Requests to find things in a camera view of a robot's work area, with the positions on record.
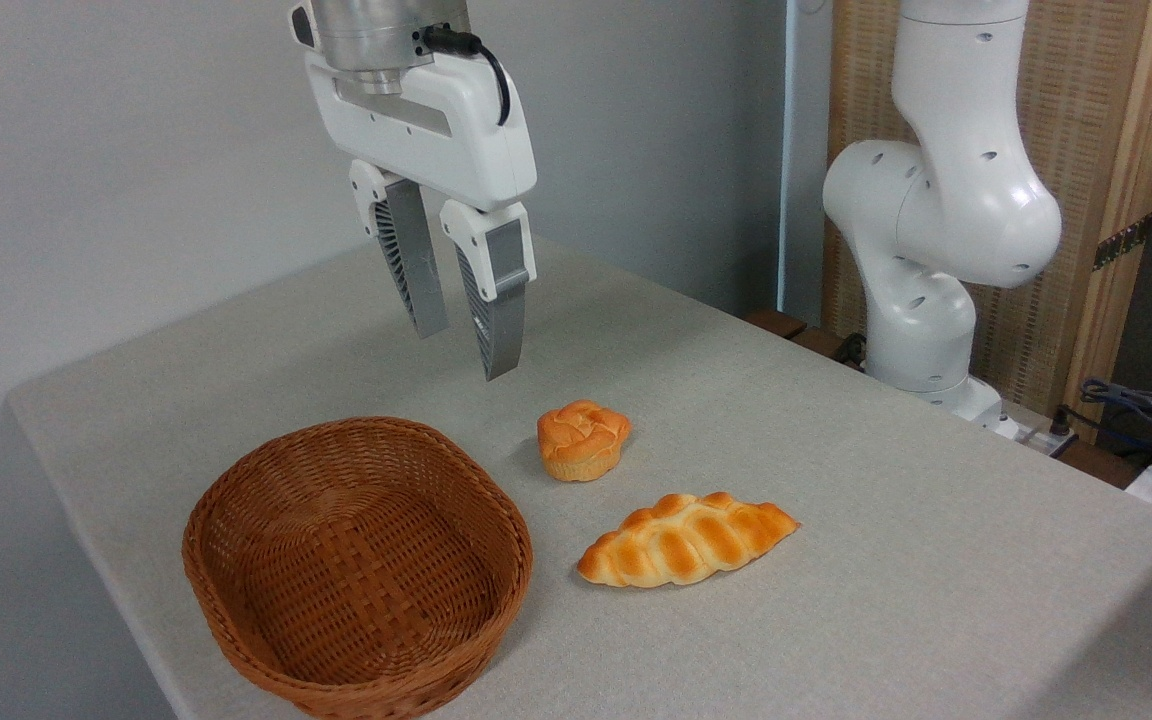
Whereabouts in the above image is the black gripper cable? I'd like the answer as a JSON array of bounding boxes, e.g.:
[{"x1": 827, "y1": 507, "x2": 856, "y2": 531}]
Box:
[{"x1": 422, "y1": 26, "x2": 514, "y2": 128}]

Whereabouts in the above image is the dark metal screen hinge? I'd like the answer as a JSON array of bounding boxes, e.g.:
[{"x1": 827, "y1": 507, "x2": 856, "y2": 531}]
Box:
[{"x1": 1092, "y1": 211, "x2": 1152, "y2": 272}]

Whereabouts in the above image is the braided golden bread loaf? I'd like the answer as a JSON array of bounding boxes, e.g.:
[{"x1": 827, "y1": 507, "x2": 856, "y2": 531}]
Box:
[{"x1": 576, "y1": 490, "x2": 802, "y2": 590}]

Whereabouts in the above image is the black cable bundle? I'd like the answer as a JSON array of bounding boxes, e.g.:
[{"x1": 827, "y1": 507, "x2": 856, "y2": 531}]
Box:
[{"x1": 1076, "y1": 377, "x2": 1152, "y2": 463}]

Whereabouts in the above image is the brown woven wicker basket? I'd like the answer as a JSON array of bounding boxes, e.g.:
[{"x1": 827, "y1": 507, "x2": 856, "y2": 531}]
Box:
[{"x1": 181, "y1": 416, "x2": 535, "y2": 720}]

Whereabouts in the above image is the rose-shaped orange bread bun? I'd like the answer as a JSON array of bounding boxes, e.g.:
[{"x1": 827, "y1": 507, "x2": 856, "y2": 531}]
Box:
[{"x1": 536, "y1": 399, "x2": 632, "y2": 484}]

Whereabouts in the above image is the wooden rattan folding screen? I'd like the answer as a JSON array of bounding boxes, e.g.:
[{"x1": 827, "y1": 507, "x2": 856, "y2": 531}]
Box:
[{"x1": 824, "y1": 0, "x2": 1152, "y2": 423}]

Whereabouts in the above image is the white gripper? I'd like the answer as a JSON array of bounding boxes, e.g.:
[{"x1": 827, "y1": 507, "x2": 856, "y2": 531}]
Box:
[{"x1": 304, "y1": 49, "x2": 539, "y2": 383}]

